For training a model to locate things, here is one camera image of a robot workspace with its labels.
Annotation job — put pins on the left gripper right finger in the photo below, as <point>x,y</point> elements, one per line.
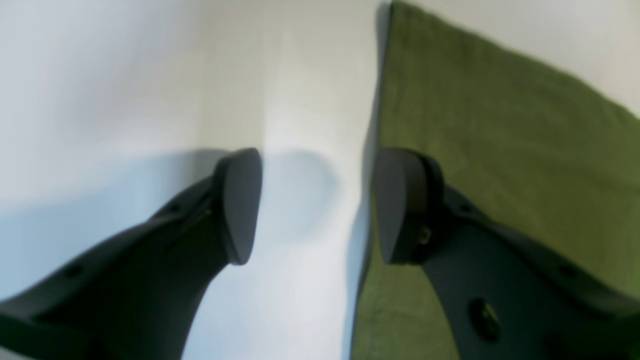
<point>505,295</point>

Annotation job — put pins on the olive green T-shirt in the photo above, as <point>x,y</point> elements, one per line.
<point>533,148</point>

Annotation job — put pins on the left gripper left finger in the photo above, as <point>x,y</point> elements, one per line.
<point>135,295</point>

